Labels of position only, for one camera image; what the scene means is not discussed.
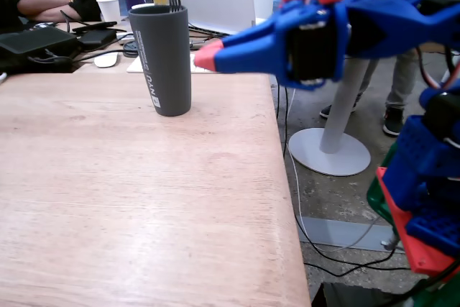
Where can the black round puck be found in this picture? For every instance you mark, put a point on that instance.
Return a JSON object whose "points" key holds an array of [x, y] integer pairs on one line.
{"points": [[129, 49]]}

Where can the standing person tan trousers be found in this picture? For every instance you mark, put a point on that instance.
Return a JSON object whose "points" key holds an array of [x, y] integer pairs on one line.
{"points": [[402, 80]]}

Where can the green table clamp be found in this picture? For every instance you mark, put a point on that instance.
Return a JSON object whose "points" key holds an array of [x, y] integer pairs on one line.
{"points": [[438, 294], [377, 199]]}

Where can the large black flat box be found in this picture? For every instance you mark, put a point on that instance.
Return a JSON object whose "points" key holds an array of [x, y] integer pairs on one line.
{"points": [[36, 42]]}

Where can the red robot base plate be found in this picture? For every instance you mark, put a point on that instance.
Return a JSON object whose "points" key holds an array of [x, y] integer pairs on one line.
{"points": [[420, 253]]}

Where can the black fabric bag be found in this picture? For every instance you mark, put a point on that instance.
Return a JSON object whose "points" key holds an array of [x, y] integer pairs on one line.
{"points": [[352, 296]]}

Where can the white round container rim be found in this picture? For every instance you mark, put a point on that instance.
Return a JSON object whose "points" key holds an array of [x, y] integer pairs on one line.
{"points": [[142, 6]]}

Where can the black power brick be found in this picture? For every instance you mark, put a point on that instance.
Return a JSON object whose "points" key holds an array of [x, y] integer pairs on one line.
{"points": [[97, 38]]}

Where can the seated person bare forearm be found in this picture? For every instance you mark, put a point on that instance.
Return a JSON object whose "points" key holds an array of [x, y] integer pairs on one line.
{"points": [[43, 6]]}

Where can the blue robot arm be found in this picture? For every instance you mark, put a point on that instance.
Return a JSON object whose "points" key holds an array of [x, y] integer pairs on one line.
{"points": [[427, 163]]}

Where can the white round pedestal table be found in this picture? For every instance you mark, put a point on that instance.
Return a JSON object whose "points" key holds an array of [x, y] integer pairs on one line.
{"points": [[341, 123]]}

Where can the white computer mouse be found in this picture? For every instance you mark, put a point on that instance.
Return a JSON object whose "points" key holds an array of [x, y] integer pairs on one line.
{"points": [[106, 60]]}

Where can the black slim stick device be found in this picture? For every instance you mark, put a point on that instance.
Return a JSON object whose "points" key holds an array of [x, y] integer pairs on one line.
{"points": [[93, 27]]}

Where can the white paper cup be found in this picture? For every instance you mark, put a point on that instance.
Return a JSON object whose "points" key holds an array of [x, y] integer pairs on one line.
{"points": [[109, 10]]}

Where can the gray tall glass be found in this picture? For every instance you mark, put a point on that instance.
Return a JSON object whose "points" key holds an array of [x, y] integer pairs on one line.
{"points": [[169, 69]]}

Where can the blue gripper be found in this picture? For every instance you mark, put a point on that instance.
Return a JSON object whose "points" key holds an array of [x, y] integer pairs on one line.
{"points": [[274, 45]]}

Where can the white keyboard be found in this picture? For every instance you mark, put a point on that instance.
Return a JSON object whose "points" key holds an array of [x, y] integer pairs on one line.
{"points": [[134, 68]]}

